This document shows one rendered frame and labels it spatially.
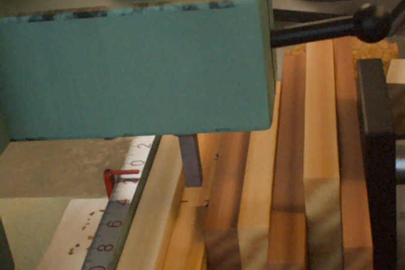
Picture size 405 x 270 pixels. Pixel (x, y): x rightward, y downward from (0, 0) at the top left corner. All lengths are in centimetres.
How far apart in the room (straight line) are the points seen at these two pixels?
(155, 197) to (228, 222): 5
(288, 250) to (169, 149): 13
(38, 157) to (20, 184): 16
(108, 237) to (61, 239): 29
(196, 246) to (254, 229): 4
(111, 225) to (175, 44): 10
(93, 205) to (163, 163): 26
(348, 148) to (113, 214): 13
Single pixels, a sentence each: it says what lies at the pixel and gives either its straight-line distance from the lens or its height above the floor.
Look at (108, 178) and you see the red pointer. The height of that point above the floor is 96.
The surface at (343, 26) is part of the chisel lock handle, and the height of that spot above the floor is 104.
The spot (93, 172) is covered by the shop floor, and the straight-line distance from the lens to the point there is 236.
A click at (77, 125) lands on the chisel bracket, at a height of 101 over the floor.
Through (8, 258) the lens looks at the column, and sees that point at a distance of 64.
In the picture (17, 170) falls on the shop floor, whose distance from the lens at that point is 247.
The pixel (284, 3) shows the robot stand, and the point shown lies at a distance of 108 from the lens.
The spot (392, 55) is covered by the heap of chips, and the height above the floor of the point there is 91.
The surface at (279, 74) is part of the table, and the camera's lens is 67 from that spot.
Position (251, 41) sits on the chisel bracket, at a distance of 36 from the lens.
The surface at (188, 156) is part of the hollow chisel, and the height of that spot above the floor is 97.
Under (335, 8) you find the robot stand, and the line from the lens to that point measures 104.
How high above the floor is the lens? 119
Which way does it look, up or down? 28 degrees down
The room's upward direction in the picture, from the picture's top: 8 degrees counter-clockwise
